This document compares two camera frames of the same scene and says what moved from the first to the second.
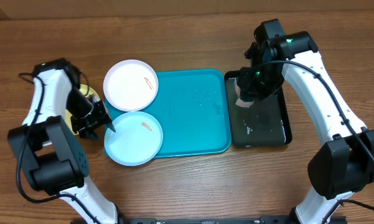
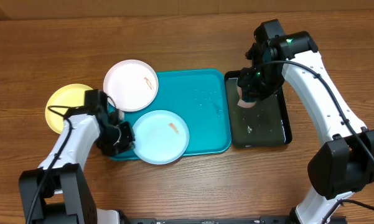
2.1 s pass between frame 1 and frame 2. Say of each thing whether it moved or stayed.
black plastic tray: stayed
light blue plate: moved
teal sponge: stayed
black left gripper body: moved
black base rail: stayed
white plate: stayed
